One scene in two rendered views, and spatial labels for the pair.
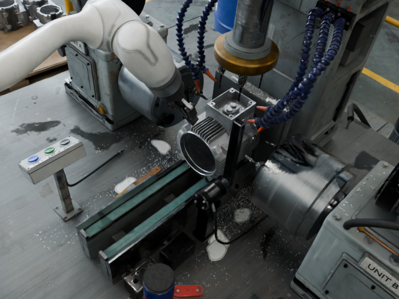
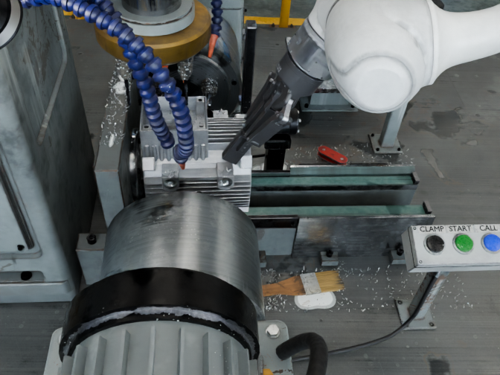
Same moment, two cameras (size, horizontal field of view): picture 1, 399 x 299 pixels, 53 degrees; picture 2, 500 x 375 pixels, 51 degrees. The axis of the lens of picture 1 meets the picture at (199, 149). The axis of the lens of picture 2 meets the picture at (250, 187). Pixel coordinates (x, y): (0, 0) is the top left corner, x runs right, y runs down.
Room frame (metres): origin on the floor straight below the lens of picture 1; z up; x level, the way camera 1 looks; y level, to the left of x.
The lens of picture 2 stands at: (1.41, 0.53, 1.74)
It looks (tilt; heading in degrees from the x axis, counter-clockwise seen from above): 46 degrees down; 222
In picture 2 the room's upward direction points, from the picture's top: 5 degrees clockwise
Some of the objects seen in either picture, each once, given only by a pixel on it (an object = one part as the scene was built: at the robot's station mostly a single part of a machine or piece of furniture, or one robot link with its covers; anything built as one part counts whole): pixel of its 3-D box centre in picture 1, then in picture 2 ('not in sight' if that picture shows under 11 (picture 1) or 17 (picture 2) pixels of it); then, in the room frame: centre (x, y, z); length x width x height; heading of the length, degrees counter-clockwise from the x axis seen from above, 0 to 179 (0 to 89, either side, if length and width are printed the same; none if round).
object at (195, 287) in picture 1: (187, 291); (332, 156); (0.50, -0.01, 0.81); 0.09 x 0.03 x 0.02; 98
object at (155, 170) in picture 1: (139, 184); (296, 286); (0.87, 0.19, 0.80); 0.21 x 0.05 x 0.01; 147
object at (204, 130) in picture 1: (218, 139); (197, 164); (0.93, -0.06, 1.02); 0.20 x 0.19 x 0.19; 141
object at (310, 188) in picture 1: (309, 191); (187, 61); (0.73, -0.33, 1.04); 0.41 x 0.25 x 0.25; 50
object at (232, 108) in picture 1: (230, 111); (175, 128); (0.96, -0.08, 1.11); 0.12 x 0.11 x 0.07; 141
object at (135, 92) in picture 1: (152, 78); (181, 315); (1.18, 0.20, 1.04); 0.37 x 0.25 x 0.25; 50
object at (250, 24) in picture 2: (232, 155); (248, 80); (0.76, -0.09, 1.12); 0.04 x 0.03 x 0.26; 140
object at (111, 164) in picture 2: (251, 124); (109, 179); (1.07, -0.17, 0.97); 0.30 x 0.11 x 0.34; 50
